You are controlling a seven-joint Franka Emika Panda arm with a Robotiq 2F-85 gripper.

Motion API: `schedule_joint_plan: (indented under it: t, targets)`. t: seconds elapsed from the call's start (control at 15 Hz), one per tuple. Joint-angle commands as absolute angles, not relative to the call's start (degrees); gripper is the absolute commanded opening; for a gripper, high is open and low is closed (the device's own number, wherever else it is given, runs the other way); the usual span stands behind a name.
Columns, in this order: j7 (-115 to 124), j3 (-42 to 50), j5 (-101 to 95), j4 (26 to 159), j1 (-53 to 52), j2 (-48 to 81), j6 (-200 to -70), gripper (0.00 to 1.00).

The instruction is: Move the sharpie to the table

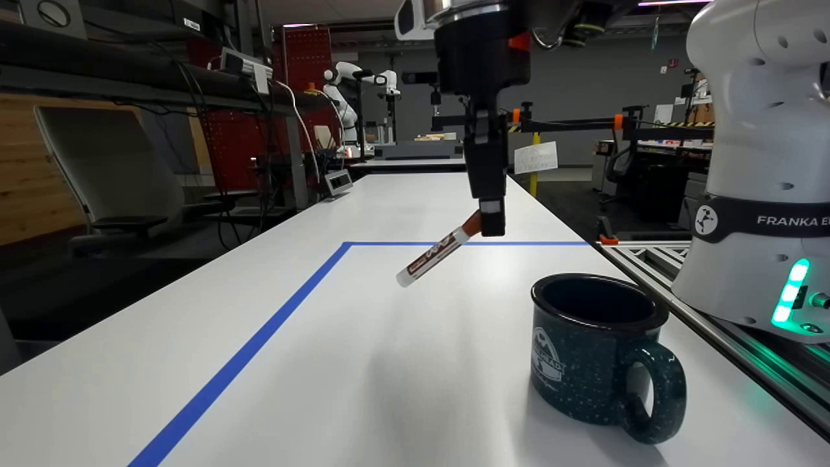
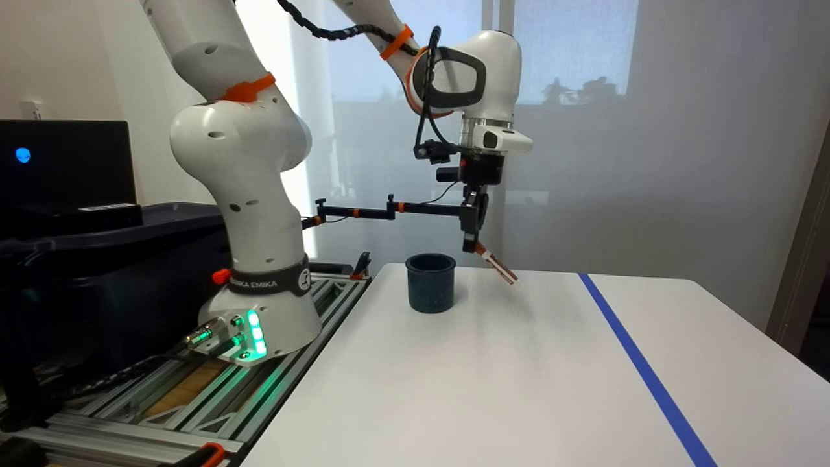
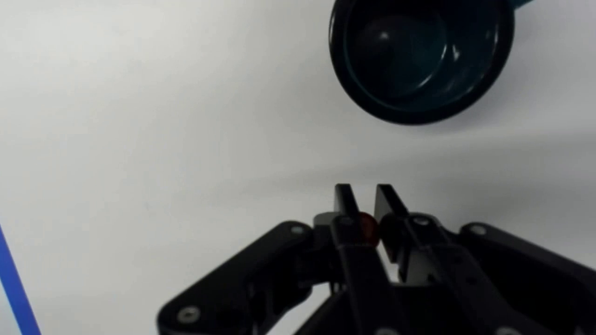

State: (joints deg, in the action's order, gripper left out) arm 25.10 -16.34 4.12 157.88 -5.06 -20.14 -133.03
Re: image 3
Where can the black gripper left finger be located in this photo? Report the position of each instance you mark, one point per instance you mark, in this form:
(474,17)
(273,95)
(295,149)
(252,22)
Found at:
(347,272)

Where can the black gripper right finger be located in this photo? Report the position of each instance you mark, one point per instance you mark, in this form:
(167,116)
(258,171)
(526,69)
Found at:
(472,279)

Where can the red sharpie marker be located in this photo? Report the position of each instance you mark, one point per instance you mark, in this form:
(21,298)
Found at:
(370,225)

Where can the dark teal mug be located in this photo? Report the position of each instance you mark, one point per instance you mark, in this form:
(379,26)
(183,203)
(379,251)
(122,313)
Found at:
(422,56)

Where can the blue tape strip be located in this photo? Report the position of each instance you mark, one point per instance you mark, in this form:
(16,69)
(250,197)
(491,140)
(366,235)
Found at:
(16,290)

